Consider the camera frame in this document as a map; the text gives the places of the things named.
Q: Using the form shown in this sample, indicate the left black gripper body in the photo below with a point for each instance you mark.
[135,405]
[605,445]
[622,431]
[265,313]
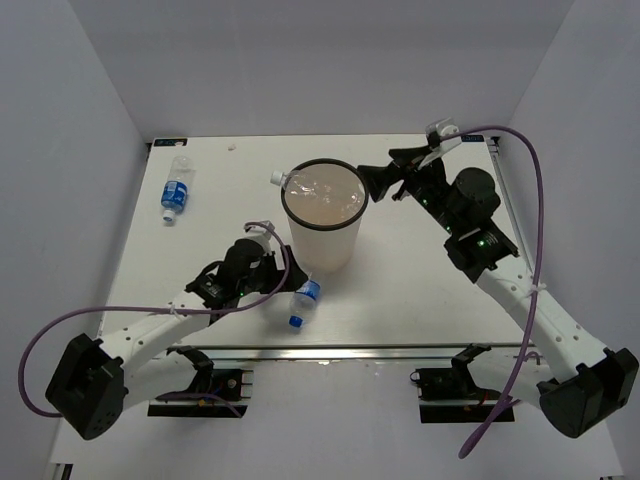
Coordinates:
[266,277]

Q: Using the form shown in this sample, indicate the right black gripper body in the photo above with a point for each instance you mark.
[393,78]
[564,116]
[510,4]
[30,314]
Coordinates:
[424,183]

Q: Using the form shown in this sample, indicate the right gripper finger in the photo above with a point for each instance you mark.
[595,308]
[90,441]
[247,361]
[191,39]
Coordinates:
[378,179]
[408,159]

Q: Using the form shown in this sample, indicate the blue label bottle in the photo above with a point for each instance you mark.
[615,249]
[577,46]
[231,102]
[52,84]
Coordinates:
[304,303]
[177,188]

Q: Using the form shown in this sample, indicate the large clear bottle white cap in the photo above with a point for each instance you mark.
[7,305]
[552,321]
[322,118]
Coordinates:
[324,189]

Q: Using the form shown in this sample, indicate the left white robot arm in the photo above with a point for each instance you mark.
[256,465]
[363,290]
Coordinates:
[97,379]

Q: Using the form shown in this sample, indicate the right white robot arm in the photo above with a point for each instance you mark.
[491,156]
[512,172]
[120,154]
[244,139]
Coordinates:
[581,381]

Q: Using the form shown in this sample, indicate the white bin with black rim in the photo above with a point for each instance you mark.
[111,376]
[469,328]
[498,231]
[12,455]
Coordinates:
[324,243]

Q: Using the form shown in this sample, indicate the right blue corner sticker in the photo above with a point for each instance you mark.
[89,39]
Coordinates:
[472,138]

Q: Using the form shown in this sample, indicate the blue corner sticker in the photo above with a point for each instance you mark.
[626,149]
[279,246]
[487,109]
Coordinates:
[170,142]
[472,138]

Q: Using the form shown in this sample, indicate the left blue corner sticker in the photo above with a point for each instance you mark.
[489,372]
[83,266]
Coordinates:
[170,142]

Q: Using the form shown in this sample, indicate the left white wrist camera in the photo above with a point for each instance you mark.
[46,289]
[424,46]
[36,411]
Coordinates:
[259,230]

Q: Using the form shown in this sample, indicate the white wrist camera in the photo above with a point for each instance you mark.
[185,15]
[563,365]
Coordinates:
[259,230]
[443,136]

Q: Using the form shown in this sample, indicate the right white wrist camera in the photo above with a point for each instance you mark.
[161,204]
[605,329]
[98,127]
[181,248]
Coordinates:
[443,136]

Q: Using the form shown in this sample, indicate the aluminium table front rail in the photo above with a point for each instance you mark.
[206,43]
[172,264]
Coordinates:
[328,353]

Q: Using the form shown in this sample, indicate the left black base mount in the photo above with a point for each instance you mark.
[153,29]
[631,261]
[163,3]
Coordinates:
[215,391]

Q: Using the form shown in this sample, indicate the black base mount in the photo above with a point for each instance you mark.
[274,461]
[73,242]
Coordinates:
[450,395]
[215,391]

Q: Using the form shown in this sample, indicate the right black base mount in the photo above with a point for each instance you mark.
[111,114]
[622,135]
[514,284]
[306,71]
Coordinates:
[450,395]

